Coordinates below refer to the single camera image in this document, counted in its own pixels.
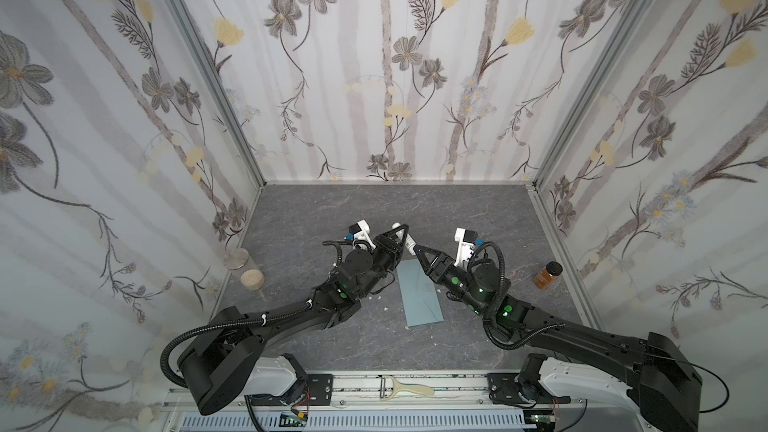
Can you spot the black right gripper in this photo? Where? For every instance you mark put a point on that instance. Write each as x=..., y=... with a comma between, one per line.
x=437, y=264

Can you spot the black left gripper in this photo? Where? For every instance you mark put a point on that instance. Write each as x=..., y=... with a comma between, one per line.
x=390, y=245

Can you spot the white glue stick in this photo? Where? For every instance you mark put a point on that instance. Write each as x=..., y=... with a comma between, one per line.
x=409, y=242

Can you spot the light green envelope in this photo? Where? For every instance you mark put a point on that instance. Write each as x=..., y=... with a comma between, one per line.
x=419, y=296

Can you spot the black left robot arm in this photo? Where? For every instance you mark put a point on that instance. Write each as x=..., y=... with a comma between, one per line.
x=224, y=359

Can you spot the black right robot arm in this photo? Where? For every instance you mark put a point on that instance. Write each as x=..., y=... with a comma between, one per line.
x=661, y=382

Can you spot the amber bottle black cap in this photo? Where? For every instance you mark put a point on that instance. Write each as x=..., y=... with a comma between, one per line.
x=550, y=272

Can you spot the cream plastic peeler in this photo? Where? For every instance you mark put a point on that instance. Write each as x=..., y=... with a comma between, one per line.
x=391, y=387

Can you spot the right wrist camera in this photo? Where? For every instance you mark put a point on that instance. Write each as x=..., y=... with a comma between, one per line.
x=467, y=241

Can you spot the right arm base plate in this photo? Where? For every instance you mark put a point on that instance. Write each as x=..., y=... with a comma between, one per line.
x=512, y=389

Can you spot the aluminium mounting rail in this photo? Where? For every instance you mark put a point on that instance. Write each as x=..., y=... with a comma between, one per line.
x=276, y=383

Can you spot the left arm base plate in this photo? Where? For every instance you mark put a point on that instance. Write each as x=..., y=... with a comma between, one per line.
x=315, y=390

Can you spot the white slotted cable duct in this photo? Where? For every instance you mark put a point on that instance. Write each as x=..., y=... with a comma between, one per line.
x=398, y=420

